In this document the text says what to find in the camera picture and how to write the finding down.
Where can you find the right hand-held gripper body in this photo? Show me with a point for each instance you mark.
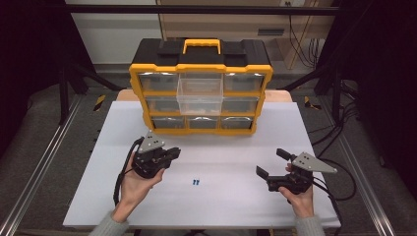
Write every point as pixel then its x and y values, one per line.
pixel 295 182

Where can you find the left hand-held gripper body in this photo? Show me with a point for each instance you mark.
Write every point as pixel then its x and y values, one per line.
pixel 150 160

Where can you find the clear plastic organizer drawer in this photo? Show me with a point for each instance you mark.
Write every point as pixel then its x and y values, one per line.
pixel 200 98

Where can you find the yellow black organizer case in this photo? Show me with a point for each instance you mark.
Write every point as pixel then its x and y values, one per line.
pixel 196 59

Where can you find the person's right hand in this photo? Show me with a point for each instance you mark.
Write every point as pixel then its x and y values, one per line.
pixel 303 204

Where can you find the person's left hand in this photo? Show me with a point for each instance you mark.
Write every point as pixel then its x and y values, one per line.
pixel 134 190

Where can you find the white table mat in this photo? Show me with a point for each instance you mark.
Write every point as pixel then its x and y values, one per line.
pixel 223 203

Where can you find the yellow black hazard tape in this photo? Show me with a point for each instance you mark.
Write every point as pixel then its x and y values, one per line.
pixel 308 102
pixel 99 102

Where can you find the wooden table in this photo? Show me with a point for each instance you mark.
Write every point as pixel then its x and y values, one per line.
pixel 278 95

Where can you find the grid of clear drawers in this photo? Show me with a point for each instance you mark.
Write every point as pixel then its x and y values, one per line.
pixel 157 82

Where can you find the black curtain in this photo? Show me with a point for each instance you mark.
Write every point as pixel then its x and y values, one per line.
pixel 387 82
pixel 29 65

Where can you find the aluminium floor rail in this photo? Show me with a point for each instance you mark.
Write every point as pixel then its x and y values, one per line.
pixel 42 164
pixel 360 170

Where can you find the black metal frame post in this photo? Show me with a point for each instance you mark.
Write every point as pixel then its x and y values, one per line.
pixel 336 95
pixel 64 95

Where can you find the black horizontal frame bar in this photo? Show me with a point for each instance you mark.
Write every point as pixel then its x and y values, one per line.
pixel 164 9

